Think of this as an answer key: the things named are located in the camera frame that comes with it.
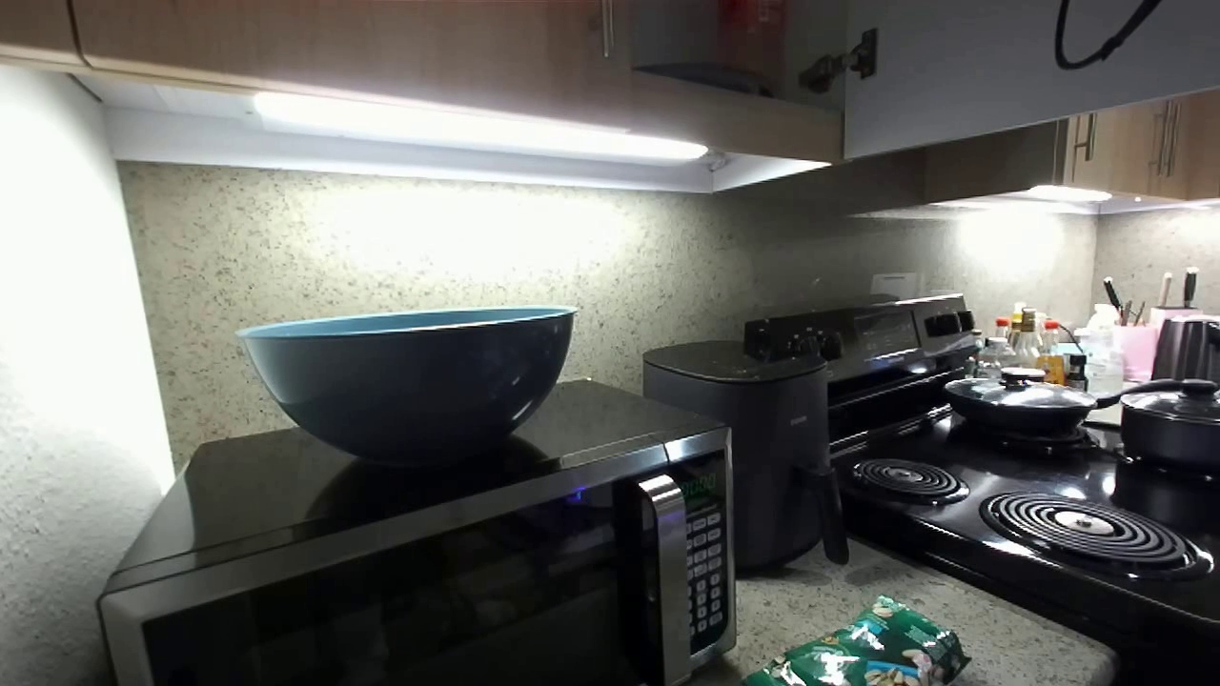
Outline green snack packet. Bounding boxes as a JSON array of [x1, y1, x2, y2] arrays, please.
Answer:
[[739, 590, 977, 686]]

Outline orange sauce bottle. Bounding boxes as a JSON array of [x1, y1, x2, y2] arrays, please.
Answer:
[[1038, 314, 1080, 389]]

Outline white plastic bottle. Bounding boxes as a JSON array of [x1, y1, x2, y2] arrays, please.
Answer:
[[1075, 299, 1127, 393]]

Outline black stainless microwave oven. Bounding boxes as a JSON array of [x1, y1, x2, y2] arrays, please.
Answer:
[[95, 375, 739, 686]]

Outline small black coil burner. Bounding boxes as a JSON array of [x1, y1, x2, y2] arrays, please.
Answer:
[[847, 453, 971, 506]]

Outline black electric stove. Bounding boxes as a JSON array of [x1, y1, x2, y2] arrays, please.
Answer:
[[739, 294, 1220, 686]]

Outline black pot with lid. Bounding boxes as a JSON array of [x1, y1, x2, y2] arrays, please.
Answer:
[[1118, 386, 1220, 471]]

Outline large black coil burner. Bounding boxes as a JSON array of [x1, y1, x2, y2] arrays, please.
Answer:
[[980, 489, 1215, 579]]

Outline long under-cabinet light strip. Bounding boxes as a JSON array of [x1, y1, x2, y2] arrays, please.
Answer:
[[248, 87, 713, 166]]

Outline clear bottle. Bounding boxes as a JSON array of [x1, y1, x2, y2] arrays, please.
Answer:
[[980, 312, 1021, 379]]

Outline pink container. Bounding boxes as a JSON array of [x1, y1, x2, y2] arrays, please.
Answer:
[[1120, 318, 1167, 389]]

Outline large blue bowl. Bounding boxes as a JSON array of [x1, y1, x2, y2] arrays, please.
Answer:
[[235, 299, 578, 468]]

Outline wooden cabinet with handles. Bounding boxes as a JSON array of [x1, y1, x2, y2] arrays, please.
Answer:
[[1060, 87, 1220, 200]]

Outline small under-cabinet light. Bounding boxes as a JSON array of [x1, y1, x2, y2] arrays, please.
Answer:
[[1014, 181, 1118, 208]]

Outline dark utensil holder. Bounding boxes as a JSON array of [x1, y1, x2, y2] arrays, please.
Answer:
[[1146, 312, 1220, 386]]

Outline wooden wall cabinet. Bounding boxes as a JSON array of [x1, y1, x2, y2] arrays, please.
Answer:
[[0, 0, 847, 166]]

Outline black cabinet door hinge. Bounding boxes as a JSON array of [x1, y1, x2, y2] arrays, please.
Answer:
[[797, 25, 882, 95]]

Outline red packet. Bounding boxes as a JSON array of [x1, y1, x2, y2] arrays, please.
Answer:
[[713, 0, 789, 92]]

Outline black frying pan with lid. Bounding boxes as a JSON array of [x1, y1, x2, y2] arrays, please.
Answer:
[[943, 367, 1220, 438]]

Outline dark grey air fryer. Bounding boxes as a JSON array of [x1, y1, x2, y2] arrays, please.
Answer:
[[642, 334, 854, 579]]

